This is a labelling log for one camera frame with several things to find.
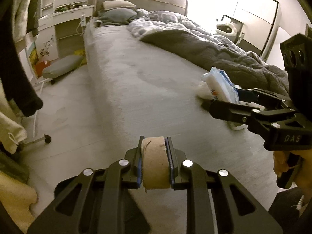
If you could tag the grey blue pillow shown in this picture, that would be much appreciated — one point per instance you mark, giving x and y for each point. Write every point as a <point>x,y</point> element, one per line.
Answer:
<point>119,16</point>

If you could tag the rolling clothes rack base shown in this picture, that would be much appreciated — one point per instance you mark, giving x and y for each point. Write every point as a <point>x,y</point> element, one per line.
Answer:
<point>34,138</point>

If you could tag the blue white tissue packet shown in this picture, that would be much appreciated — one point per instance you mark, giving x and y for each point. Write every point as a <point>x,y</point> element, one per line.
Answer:
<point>220,86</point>

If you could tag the hanging cream garment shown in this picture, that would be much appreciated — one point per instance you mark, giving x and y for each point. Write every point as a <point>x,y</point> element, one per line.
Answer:
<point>12,132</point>

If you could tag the grey fluffy blanket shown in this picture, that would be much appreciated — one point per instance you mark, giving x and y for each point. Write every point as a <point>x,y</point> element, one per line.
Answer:
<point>245,69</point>

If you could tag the yellow hanging garment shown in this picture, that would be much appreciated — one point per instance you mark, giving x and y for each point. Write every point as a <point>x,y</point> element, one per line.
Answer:
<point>16,198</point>

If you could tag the cream pillow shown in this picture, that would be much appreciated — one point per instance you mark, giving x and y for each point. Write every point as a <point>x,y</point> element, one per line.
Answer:
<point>118,4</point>

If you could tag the grey bed with mattress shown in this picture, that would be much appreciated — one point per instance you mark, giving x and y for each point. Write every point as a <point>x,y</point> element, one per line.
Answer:
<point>142,90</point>

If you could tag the red box on floor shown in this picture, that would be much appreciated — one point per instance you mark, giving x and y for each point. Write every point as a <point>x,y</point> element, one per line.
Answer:
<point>40,66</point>

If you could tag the grey cushioned stool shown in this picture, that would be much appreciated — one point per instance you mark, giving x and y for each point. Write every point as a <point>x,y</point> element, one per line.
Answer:
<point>62,66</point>

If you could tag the person's right hand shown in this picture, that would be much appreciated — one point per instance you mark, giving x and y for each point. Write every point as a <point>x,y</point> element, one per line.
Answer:
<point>293,166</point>

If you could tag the brown cardboard tube roll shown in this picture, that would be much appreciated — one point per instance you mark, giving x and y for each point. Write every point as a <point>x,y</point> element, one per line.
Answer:
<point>155,164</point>

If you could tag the white dressing table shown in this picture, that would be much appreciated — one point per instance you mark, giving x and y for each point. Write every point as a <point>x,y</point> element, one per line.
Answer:
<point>46,23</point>

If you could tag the patterned grey white duvet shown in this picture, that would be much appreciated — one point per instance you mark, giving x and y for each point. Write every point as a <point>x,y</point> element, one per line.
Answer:
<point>165,20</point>

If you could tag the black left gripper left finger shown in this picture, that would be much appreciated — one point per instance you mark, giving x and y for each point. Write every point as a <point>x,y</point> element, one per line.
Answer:
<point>132,174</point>

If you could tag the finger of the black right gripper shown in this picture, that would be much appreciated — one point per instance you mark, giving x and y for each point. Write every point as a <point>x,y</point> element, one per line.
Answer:
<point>231,113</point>
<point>267,99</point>

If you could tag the white crumpled tissue ball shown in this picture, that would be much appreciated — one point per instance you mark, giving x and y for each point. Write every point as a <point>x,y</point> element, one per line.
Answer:
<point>203,91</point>

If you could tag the hanging black garment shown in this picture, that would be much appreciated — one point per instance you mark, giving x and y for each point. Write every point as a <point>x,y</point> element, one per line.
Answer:
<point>14,80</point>

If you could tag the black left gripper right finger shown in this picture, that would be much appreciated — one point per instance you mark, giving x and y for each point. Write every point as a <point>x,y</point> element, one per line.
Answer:
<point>175,159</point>

